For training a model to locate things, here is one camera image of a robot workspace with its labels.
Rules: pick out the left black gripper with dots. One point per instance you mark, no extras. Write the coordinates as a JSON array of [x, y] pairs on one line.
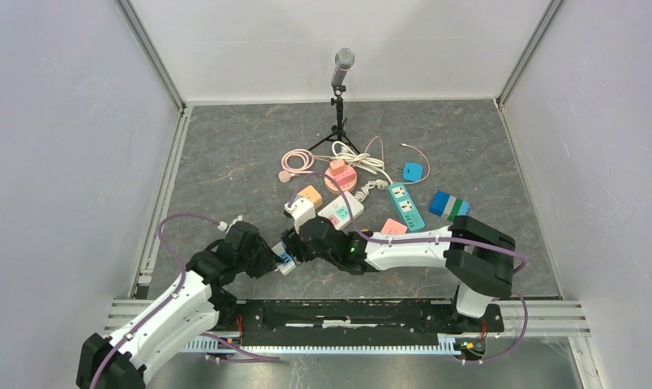
[[267, 262]]

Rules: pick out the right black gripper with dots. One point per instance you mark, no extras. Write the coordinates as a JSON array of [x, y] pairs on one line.
[[291, 242]]

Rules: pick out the beige cube plug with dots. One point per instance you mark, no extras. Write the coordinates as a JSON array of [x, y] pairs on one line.
[[312, 194]]

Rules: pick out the pink cube plug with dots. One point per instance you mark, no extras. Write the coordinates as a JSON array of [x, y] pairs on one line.
[[393, 227]]

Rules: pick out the blue plug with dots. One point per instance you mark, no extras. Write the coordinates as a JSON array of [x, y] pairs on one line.
[[412, 172]]

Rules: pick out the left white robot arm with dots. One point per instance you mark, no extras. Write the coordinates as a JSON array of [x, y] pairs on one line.
[[195, 303]]

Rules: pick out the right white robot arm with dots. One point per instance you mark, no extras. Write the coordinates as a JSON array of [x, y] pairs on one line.
[[480, 257]]

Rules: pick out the round pink socket base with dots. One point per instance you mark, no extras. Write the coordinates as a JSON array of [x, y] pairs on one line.
[[331, 184]]

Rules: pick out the white power strip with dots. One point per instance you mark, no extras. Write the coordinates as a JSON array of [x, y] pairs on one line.
[[341, 211]]

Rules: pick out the pink adapter on round base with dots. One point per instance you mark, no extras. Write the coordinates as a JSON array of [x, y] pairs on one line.
[[343, 174]]

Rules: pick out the teal power strip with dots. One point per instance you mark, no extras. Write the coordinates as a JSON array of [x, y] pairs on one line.
[[406, 208]]

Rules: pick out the black tripod stand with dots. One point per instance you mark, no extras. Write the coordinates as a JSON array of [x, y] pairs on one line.
[[338, 133]]

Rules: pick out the blue green toy block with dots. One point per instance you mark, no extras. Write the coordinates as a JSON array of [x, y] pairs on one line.
[[448, 206]]

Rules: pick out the silver microphone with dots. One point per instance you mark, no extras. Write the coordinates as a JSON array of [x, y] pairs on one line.
[[344, 60]]

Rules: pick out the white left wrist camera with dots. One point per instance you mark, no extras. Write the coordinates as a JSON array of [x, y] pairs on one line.
[[224, 226]]

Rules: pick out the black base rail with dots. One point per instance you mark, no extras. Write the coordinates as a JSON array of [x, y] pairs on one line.
[[353, 322]]

